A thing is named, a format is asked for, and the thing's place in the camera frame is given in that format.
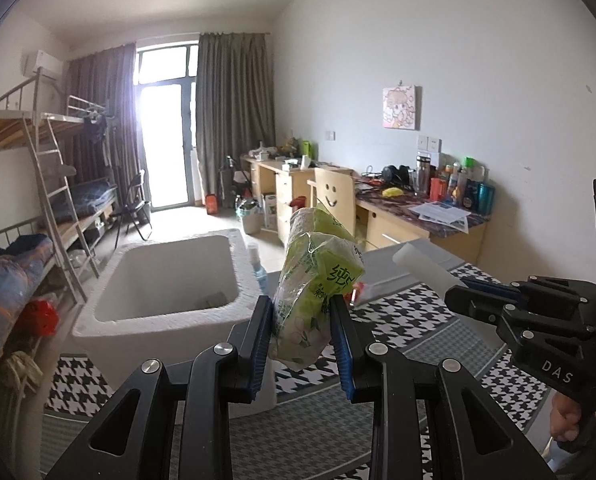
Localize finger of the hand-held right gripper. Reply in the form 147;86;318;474
460;274;596;311
444;284;596;356

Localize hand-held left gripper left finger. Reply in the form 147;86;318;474
43;295;275;480

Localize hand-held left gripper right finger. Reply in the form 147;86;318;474
329;294;556;480

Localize green tissue packet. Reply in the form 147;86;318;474
269;206;367;372

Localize white foam box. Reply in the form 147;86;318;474
71;228;279;418

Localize person's right hand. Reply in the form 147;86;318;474
550;390;586;443

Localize red snack packet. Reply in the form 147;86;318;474
349;280;379;307

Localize houndstooth tablecloth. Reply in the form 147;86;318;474
40;247;563;480

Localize blue spray bottle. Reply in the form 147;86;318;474
246;241;269;296

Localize row of toiletry bottles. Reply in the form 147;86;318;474
415;152;497;213

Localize white printed papers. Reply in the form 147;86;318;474
409;200;471;233

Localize wooden desk with patterned top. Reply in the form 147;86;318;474
308;175;493;266

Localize white trash bin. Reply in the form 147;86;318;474
235;197;263;235

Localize wooden smiley face chair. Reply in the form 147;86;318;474
314;166;356;241

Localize black headphones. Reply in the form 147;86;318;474
380;164;413;186

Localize black bag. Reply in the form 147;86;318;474
219;156;241;208

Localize plain wooden desk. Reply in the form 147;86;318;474
240;152;353;246

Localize black folding chair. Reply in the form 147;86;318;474
110;170;153;248

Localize red cloth bag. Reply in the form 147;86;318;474
22;299;60;337

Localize dark blue bedding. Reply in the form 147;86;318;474
70;179;120;221

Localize glass balcony door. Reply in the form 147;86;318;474
134;40;200;211

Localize brown curtain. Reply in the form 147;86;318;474
67;42;146;211
195;31;277;206

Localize blue floral folded quilt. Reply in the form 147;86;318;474
0;234;55;356

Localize hanging dark clothes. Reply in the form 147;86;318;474
80;110;116;166

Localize white air conditioner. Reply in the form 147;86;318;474
24;50;61;78

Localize pink wall picture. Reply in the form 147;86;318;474
382;85;423;130

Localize beige rope bundle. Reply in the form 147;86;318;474
0;350;44;396

